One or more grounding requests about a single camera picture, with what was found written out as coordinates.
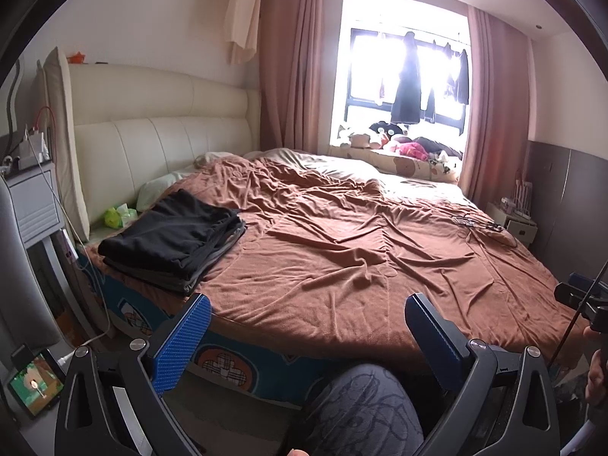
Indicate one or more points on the black pants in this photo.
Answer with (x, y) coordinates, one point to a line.
(175, 228)

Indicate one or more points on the bear print long pillow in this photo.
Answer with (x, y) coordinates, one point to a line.
(408, 167)

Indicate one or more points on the cream two-drawer nightstand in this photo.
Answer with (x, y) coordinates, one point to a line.
(520, 232)

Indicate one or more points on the person's right hand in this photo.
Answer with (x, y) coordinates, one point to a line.
(599, 380)

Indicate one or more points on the cream hanging cloth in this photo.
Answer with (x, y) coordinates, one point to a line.
(242, 19)

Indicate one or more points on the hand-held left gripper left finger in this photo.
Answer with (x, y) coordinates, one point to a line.
(183, 337)

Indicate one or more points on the beige upright cushion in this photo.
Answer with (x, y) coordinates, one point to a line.
(64, 152)

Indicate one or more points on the cream plush toy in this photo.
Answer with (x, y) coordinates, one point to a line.
(358, 140)

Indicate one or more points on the tablet with lit screen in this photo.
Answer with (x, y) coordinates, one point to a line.
(35, 384)

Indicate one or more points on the black white plush toy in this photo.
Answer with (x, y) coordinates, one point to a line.
(384, 129)

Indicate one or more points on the striped bag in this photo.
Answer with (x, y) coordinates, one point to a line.
(522, 194)

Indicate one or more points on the pink curtain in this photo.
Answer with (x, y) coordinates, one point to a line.
(294, 80)
(494, 104)

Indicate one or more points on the grey folded garment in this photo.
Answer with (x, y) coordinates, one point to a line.
(213, 266)

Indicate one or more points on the cream printed quilt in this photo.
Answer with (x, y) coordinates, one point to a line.
(342, 166)

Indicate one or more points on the cartoon print bed sheet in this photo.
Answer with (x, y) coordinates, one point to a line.
(247, 342)

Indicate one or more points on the grey nightstand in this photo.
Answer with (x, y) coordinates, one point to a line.
(33, 204)

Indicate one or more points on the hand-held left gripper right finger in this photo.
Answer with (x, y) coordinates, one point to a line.
(437, 337)

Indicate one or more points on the white pillow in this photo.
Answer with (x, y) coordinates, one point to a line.
(152, 192)

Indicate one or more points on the green tissue pack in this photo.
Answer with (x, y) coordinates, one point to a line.
(118, 216)

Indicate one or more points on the black hanging coat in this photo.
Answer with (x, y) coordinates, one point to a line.
(406, 90)

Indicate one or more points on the pink plush toy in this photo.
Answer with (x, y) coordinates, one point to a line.
(411, 148)

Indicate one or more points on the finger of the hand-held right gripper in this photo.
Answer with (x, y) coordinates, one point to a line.
(591, 284)
(570, 295)

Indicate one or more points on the small orange object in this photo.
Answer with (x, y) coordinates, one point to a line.
(76, 58)

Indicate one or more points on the cream padded headboard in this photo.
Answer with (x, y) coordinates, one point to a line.
(166, 137)

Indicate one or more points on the person's leg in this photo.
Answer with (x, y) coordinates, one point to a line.
(361, 413)

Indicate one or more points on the dark hanging shirt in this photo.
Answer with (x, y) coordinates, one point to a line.
(461, 80)

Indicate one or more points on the brown blanket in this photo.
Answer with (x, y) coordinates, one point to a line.
(356, 256)

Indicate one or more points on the white charger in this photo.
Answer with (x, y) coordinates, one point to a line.
(33, 152)

